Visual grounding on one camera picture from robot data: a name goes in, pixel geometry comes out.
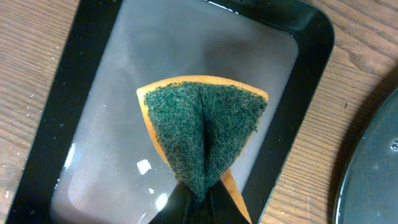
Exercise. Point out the green and orange sponge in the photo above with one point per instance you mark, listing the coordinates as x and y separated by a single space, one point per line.
199 125

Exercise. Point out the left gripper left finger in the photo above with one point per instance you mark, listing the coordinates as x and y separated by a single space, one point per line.
178 208

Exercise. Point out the black rectangular water tray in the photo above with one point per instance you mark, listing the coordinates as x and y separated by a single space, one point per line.
92 159

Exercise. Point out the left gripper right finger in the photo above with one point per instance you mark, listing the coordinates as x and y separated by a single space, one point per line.
222 209

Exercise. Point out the black round tray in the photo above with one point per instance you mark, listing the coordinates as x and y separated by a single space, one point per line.
368 189

